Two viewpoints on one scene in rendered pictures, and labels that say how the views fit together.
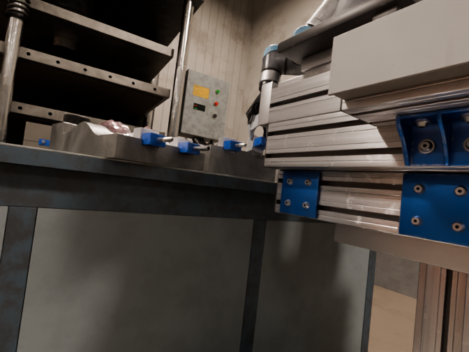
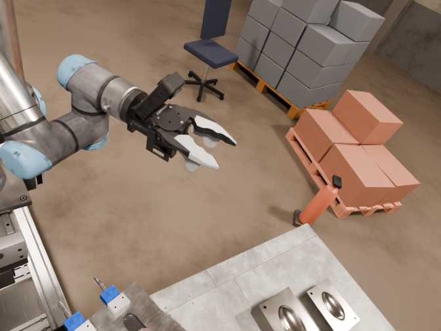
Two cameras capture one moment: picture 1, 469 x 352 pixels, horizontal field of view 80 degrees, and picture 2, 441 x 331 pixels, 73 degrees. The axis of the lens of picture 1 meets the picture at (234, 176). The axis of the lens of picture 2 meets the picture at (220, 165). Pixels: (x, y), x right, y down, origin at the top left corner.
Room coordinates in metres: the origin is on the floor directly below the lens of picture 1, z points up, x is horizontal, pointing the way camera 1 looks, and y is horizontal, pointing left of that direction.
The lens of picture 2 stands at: (1.03, 0.23, 1.79)
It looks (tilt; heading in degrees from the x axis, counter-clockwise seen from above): 41 degrees down; 162
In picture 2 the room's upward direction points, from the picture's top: 24 degrees clockwise
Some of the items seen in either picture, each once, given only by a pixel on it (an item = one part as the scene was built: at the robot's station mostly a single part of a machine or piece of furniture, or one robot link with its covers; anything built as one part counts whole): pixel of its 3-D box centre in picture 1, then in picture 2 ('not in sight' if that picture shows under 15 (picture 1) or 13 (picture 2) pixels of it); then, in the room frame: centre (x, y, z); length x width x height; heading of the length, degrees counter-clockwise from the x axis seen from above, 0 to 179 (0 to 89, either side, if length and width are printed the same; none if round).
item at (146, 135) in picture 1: (155, 140); (108, 293); (0.66, 0.19, 0.86); 0.13 x 0.05 x 0.05; 48
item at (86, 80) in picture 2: not in sight; (91, 83); (0.49, 0.09, 1.43); 0.11 x 0.08 x 0.09; 62
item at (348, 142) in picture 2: not in sight; (355, 148); (-1.19, 2.21, 0.35); 1.26 x 0.96 x 0.71; 27
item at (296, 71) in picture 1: (301, 62); not in sight; (0.97, -0.19, 1.23); 0.11 x 0.11 x 0.08; 80
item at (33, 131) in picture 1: (59, 149); not in sight; (1.54, 0.97, 0.87); 0.50 x 0.27 x 0.17; 30
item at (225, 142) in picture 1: (234, 146); not in sight; (0.86, 0.01, 0.89); 0.13 x 0.05 x 0.05; 30
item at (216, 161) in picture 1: (211, 160); not in sight; (1.13, 0.10, 0.87); 0.50 x 0.26 x 0.14; 30
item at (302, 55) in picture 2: not in sight; (298, 44); (-2.83, 1.81, 0.65); 1.30 x 0.90 x 1.29; 39
